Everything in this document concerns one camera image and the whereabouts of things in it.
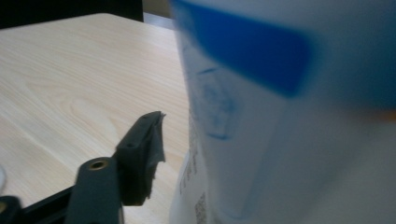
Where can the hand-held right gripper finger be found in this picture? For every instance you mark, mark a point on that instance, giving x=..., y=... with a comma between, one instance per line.
x=137, y=155

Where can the white and blue bag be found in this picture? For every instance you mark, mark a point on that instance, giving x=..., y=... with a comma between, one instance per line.
x=280, y=124

